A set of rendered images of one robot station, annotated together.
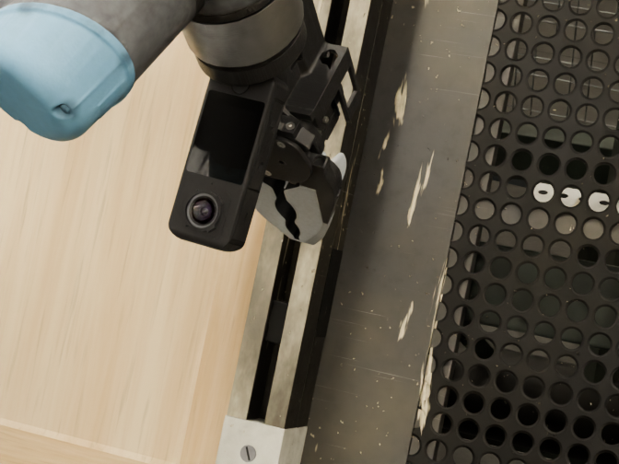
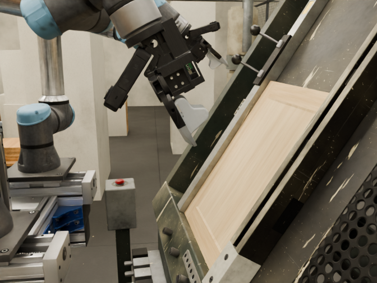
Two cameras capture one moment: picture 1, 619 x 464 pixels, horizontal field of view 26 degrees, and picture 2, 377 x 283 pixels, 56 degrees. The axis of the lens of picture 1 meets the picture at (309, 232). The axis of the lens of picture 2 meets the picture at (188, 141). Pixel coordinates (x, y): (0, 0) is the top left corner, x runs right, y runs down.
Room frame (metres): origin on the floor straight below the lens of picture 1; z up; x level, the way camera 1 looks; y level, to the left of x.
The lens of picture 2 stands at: (0.51, -0.50, 1.48)
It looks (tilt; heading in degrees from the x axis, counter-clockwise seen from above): 15 degrees down; 57
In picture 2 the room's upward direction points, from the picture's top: straight up
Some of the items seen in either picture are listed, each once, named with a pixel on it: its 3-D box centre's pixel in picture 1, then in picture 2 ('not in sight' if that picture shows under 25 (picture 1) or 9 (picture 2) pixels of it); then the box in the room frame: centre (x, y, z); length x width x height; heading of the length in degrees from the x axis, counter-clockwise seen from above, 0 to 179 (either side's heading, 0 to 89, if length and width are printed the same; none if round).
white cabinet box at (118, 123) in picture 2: not in sight; (110, 113); (2.71, 5.37, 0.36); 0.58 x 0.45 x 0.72; 153
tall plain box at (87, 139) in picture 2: not in sight; (72, 106); (1.51, 3.24, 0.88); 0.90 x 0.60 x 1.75; 63
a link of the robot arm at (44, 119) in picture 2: not in sight; (36, 123); (0.74, 0.88, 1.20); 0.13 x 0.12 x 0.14; 46
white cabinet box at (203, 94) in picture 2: not in sight; (190, 80); (3.37, 3.80, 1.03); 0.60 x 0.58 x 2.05; 63
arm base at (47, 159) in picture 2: not in sight; (38, 154); (0.74, 0.87, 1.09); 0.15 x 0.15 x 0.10
